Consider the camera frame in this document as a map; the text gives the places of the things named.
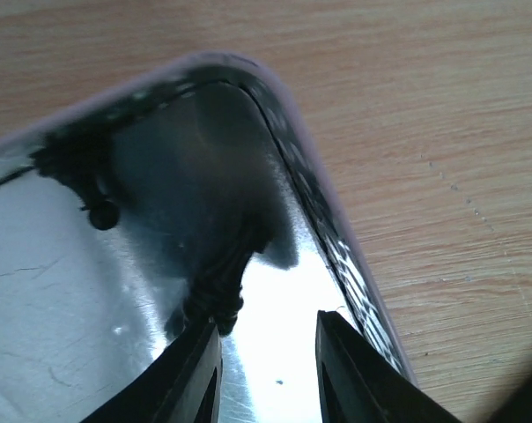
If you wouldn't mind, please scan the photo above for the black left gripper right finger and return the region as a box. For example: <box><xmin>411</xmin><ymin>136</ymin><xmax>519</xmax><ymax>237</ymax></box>
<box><xmin>315</xmin><ymin>311</ymin><xmax>458</xmax><ymax>423</ymax></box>

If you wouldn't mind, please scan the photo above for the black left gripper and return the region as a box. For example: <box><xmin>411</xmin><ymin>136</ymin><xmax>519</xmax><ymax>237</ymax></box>
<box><xmin>488</xmin><ymin>373</ymin><xmax>532</xmax><ymax>423</ymax></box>

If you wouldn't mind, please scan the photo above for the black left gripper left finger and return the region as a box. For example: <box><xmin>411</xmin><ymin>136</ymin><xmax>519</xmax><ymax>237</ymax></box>
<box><xmin>84</xmin><ymin>321</ymin><xmax>223</xmax><ymax>423</ymax></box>

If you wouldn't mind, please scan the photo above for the black chess rook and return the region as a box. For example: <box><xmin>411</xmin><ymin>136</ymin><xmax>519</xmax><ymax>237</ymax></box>
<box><xmin>165</xmin><ymin>211</ymin><xmax>297</xmax><ymax>338</ymax></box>

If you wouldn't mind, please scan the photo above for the grey tray of black pieces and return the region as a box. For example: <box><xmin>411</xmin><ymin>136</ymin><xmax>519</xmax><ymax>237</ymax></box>
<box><xmin>0</xmin><ymin>51</ymin><xmax>414</xmax><ymax>422</ymax></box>

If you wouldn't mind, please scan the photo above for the black chess piece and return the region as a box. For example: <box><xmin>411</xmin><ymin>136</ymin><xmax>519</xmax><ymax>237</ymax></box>
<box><xmin>30</xmin><ymin>134</ymin><xmax>120</xmax><ymax>231</ymax></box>

